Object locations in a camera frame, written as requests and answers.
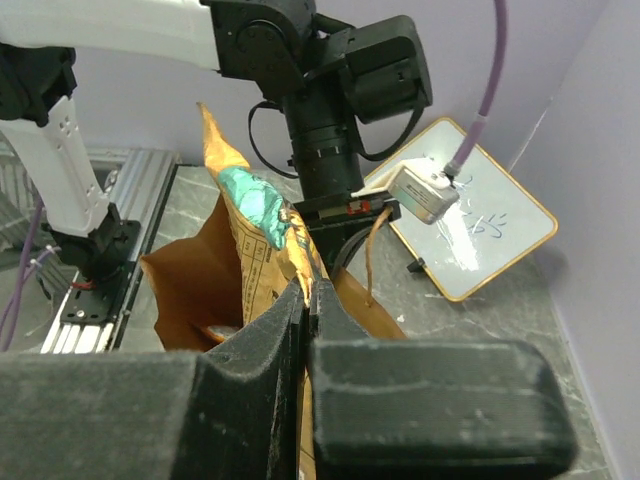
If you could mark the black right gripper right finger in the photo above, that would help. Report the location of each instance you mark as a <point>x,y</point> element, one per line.
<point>422,409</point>

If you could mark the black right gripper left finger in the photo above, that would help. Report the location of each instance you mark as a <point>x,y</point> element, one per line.
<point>228,413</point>

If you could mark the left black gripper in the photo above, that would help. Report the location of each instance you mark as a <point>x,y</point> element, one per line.
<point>338,224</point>

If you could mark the large gold brown snack bag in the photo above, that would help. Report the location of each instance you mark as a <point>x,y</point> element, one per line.
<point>273,244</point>

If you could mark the red brown paper bag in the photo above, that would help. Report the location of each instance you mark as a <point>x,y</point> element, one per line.
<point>197,284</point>

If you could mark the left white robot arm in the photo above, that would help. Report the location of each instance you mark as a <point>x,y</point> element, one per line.
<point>138,61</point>

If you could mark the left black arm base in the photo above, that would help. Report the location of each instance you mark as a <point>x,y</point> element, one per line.
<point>104,266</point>

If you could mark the yellow framed whiteboard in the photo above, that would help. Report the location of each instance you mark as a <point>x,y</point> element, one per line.
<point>495,223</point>

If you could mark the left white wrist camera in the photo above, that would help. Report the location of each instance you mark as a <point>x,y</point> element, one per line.
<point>418,184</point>

